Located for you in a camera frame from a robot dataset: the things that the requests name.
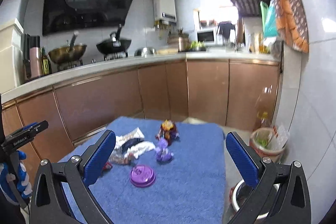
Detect dark red snack wrapper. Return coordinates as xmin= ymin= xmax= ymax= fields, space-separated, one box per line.
xmin=155 ymin=120 xmax=179 ymax=145

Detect white printed snack bag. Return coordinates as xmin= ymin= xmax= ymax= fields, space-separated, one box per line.
xmin=102 ymin=128 xmax=145 ymax=170

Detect brown kitchen cabinets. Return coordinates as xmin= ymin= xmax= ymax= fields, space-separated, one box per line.
xmin=1 ymin=56 xmax=280 ymax=177

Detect white microwave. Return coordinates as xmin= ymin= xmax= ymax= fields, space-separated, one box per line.
xmin=197 ymin=27 xmax=217 ymax=46

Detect blue towel mat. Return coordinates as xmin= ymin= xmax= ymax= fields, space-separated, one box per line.
xmin=58 ymin=116 xmax=227 ymax=224

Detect white water heater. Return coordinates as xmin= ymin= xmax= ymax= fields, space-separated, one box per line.
xmin=153 ymin=0 xmax=177 ymax=23

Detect white tissue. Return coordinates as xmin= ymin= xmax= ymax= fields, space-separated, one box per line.
xmin=125 ymin=141 xmax=155 ymax=159

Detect steel bowl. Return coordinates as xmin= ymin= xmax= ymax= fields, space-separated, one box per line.
xmin=134 ymin=47 xmax=157 ymax=57

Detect black wok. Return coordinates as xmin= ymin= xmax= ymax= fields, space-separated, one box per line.
xmin=96 ymin=24 xmax=131 ymax=57

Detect purple plastic lid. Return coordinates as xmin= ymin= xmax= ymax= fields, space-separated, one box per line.
xmin=129 ymin=164 xmax=156 ymax=188

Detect green vegetables bowl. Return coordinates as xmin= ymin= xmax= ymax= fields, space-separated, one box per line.
xmin=189 ymin=41 xmax=207 ymax=52

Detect steel pot with lid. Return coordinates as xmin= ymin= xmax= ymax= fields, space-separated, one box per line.
xmin=167 ymin=33 xmax=191 ymax=52

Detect cooking oil bottle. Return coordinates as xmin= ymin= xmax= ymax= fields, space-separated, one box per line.
xmin=253 ymin=85 xmax=274 ymax=131

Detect brass wok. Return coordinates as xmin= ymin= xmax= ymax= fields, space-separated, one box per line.
xmin=48 ymin=31 xmax=87 ymax=65

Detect orange patterned apron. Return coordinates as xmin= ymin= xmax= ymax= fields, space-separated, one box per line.
xmin=274 ymin=0 xmax=309 ymax=53

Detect pink thermos bottle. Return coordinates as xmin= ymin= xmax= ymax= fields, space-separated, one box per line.
xmin=29 ymin=36 xmax=44 ymax=79

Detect teal plastic bag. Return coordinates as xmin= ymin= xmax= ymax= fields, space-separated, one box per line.
xmin=260 ymin=0 xmax=277 ymax=38

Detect white round trash bin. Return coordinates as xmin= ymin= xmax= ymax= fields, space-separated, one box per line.
xmin=230 ymin=180 xmax=280 ymax=223

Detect purple wrapper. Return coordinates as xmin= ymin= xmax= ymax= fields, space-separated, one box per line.
xmin=155 ymin=138 xmax=174 ymax=163

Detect beige trash bin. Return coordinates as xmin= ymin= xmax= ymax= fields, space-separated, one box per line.
xmin=249 ymin=127 xmax=285 ymax=163

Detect olive oil bottle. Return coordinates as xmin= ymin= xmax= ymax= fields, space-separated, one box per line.
xmin=42 ymin=47 xmax=51 ymax=76

